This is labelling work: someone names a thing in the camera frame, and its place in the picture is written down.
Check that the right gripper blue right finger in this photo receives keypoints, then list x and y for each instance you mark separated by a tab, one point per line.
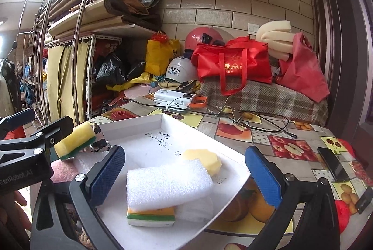
318	226

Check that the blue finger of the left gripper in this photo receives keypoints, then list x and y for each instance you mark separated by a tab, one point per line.
12	122
44	138

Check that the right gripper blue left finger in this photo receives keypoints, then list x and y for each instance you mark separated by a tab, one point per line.
51	226

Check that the red plush apple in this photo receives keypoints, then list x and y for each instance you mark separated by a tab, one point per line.
343	212

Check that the yellow green sponge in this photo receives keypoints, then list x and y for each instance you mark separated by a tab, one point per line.
82	136

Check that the white foam block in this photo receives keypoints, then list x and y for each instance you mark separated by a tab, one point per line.
172	184

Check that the person's left hand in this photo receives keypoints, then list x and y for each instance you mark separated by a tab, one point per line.
12	213

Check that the brown beige braided scrunchie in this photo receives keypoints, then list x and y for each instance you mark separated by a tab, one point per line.
84	240

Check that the pink fluffy plush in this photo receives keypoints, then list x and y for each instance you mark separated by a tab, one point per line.
64	171

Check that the black power adapter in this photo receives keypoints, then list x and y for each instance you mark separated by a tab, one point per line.
364	200

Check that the black white patterned scrunchie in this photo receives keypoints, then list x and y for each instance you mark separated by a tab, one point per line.
100	143

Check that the black smartphone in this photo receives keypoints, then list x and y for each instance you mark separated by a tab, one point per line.
333	164

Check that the yellow curtain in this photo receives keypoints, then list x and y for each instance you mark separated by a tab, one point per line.
59	80

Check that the black plastic bag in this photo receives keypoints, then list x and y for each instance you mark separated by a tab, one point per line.
115	71

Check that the white shallow cardboard tray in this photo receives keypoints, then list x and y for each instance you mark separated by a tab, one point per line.
160	141

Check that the metal shelving rack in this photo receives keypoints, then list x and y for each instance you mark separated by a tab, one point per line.
93	17

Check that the white power strip box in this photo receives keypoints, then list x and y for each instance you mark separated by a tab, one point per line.
173	99

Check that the plaid covered bench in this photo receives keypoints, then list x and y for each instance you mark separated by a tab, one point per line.
267	99

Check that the yellow shopping bag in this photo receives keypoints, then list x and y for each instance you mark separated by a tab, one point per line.
160	51

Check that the white safety helmet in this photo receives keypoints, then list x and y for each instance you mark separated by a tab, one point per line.
181	70

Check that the red fabric bag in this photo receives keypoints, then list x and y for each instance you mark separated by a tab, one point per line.
302	72

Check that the red tote bag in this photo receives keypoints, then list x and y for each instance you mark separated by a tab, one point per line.
240	60

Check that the pink red helmet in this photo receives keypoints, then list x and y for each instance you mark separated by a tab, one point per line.
203	35

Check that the cream foam roll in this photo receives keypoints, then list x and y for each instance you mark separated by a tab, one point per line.
278	37

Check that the brown wooden door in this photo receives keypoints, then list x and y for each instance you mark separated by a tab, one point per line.
344	40

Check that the chrome curved rail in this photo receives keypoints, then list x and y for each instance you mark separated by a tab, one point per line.
74	39

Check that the orange handled tool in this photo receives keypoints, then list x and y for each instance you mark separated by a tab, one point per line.
198	102

